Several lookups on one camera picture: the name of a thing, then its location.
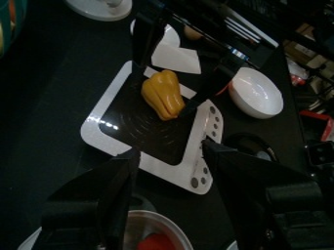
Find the red toy food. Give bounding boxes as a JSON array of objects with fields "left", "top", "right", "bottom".
[{"left": 136, "top": 232, "right": 179, "bottom": 250}]

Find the yellow bell pepper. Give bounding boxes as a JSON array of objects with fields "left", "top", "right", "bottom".
[{"left": 139, "top": 68, "right": 187, "bottom": 122}]

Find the teal basket with orange rim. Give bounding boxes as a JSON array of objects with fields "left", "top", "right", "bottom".
[{"left": 0, "top": 0, "right": 28, "bottom": 60}]

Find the brown toy egg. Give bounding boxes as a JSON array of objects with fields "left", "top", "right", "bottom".
[{"left": 181, "top": 24, "right": 203, "bottom": 42}]

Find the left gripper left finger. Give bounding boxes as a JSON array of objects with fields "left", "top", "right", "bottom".
[{"left": 31, "top": 146, "right": 141, "bottom": 250}]

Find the white oval plate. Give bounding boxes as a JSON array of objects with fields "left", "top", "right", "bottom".
[{"left": 129, "top": 19, "right": 183, "bottom": 50}]

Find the black camera box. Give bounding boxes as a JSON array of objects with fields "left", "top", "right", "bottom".
[{"left": 304, "top": 140, "right": 334, "bottom": 167}]

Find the brown cardboard box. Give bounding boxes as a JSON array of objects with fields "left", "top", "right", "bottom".
[{"left": 282, "top": 22, "right": 334, "bottom": 71}]

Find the red box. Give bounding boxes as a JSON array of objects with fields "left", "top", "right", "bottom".
[{"left": 299, "top": 109, "right": 334, "bottom": 143}]

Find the white toy cooktop, black centre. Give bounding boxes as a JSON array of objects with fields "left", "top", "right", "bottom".
[{"left": 80, "top": 60, "right": 226, "bottom": 195}]

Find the white star-shaped toy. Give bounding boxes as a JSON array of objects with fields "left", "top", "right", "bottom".
[{"left": 64, "top": 0, "right": 133, "bottom": 22}]

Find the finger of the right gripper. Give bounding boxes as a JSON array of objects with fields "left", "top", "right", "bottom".
[
  {"left": 177, "top": 51, "right": 251, "bottom": 117},
  {"left": 132, "top": 13, "right": 165, "bottom": 80}
]

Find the black round lid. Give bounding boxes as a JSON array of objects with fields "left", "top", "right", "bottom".
[{"left": 223, "top": 131, "right": 279, "bottom": 164}]

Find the silver frame bar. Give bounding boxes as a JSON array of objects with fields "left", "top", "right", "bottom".
[{"left": 223, "top": 9, "right": 280, "bottom": 49}]

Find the white rectangular board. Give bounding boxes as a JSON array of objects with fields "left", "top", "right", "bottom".
[{"left": 149, "top": 42, "right": 202, "bottom": 75}]

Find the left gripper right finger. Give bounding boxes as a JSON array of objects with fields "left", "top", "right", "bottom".
[{"left": 200, "top": 139, "right": 324, "bottom": 250}]

